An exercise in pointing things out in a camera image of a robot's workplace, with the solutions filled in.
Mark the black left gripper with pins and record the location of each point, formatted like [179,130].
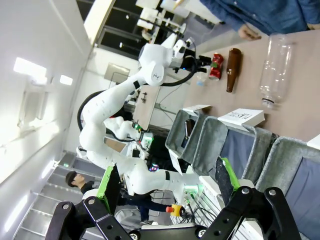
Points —
[192,63]

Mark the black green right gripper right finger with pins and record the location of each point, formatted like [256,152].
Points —
[226,178]

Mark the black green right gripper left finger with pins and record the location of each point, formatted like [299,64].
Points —
[106,191]

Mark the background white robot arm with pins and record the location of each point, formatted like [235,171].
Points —
[120,127]

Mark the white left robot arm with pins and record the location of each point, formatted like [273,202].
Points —
[100,112]

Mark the crushed red can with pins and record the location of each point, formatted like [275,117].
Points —
[216,66]

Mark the grey felt basket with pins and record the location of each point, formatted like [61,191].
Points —
[176,135]
[212,147]
[280,162]

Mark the brown bottle in basket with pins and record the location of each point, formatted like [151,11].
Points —
[189,127]

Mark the person's hand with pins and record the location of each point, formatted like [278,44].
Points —
[248,33]

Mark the small clear plastic cup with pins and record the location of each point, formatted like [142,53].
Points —
[201,78]

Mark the background person black clothes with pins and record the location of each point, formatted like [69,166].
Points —
[86,186]

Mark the brown glass bottle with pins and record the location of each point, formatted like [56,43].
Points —
[233,68]

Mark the white paper tag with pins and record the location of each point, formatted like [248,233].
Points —
[175,161]

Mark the yellow red emergency stop button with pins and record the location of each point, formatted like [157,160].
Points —
[175,210]

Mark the white plastic label card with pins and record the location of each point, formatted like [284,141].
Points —
[241,117]

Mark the large clear plastic bottle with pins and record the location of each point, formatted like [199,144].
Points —
[275,67]

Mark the white background machine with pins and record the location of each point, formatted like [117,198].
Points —
[152,15]

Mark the wooden board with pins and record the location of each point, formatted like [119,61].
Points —
[146,107]

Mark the person torso blue denim shirt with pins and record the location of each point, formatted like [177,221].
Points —
[262,12]

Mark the rectangular ceiling light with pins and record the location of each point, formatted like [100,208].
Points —
[66,79]
[25,67]

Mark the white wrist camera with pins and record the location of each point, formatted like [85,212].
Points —
[180,48]

